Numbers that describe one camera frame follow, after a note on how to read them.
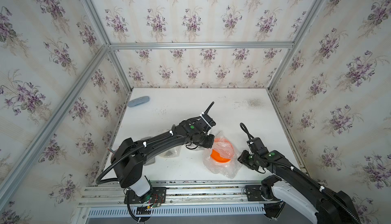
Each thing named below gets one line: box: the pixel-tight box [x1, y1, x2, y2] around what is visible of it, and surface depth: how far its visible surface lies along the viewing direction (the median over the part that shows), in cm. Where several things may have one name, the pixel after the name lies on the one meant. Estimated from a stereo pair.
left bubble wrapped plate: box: [158, 145, 182, 158], surface depth 86 cm
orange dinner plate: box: [210, 137, 235, 164], surface depth 84 cm
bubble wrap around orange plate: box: [196, 130, 243, 180], surface depth 84 cm
